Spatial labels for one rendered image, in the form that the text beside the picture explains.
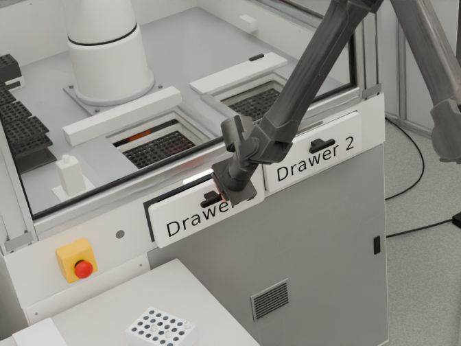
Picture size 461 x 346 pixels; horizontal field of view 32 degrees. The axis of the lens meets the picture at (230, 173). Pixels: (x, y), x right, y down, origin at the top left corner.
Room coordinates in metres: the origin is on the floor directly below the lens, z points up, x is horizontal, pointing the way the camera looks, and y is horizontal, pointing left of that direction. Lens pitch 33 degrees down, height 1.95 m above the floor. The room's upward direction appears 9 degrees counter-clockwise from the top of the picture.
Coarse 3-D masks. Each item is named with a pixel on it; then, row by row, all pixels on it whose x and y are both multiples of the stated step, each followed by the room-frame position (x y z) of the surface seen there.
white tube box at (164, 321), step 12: (144, 312) 1.30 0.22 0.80; (156, 312) 1.29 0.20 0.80; (132, 324) 1.27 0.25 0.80; (144, 324) 1.26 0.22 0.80; (156, 324) 1.26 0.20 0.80; (168, 324) 1.25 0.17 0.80; (180, 324) 1.26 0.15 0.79; (192, 324) 1.24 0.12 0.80; (132, 336) 1.24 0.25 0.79; (144, 336) 1.23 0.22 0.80; (156, 336) 1.22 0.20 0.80; (180, 336) 1.21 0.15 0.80; (192, 336) 1.23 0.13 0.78
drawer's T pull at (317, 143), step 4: (316, 140) 1.70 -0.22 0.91; (320, 140) 1.70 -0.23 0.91; (328, 140) 1.69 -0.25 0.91; (332, 140) 1.69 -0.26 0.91; (312, 144) 1.69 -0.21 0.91; (316, 144) 1.68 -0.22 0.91; (320, 144) 1.68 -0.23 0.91; (324, 144) 1.68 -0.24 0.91; (328, 144) 1.68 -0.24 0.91; (332, 144) 1.69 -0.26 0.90; (312, 148) 1.66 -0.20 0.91; (316, 148) 1.66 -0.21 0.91; (320, 148) 1.67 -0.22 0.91; (324, 148) 1.68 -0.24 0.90; (312, 152) 1.66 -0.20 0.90
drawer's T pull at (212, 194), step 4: (208, 192) 1.54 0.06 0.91; (212, 192) 1.54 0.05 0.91; (204, 196) 1.54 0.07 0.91; (208, 196) 1.53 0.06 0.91; (212, 196) 1.53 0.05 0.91; (216, 196) 1.52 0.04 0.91; (220, 196) 1.52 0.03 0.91; (204, 200) 1.51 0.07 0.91; (208, 200) 1.51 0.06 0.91; (212, 200) 1.51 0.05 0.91; (216, 200) 1.52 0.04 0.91; (220, 200) 1.52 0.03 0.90; (200, 204) 1.51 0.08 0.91; (204, 204) 1.50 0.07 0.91; (208, 204) 1.51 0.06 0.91; (212, 204) 1.51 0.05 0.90
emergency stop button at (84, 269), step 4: (80, 264) 1.37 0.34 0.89; (84, 264) 1.37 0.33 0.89; (88, 264) 1.38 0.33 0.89; (76, 268) 1.37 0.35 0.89; (80, 268) 1.37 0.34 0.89; (84, 268) 1.37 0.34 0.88; (88, 268) 1.37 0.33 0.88; (92, 268) 1.38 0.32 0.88; (76, 272) 1.36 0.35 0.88; (80, 272) 1.36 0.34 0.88; (84, 272) 1.37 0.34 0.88; (88, 272) 1.37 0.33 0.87; (92, 272) 1.38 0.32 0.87; (80, 276) 1.36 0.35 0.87; (84, 276) 1.37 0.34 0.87; (88, 276) 1.37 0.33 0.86
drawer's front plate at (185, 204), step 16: (256, 176) 1.61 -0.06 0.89; (192, 192) 1.53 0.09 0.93; (160, 208) 1.49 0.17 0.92; (176, 208) 1.51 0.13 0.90; (192, 208) 1.53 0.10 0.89; (208, 208) 1.54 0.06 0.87; (224, 208) 1.56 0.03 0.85; (240, 208) 1.58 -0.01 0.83; (160, 224) 1.49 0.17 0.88; (176, 224) 1.51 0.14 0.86; (208, 224) 1.54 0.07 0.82; (160, 240) 1.49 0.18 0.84; (176, 240) 1.50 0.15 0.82
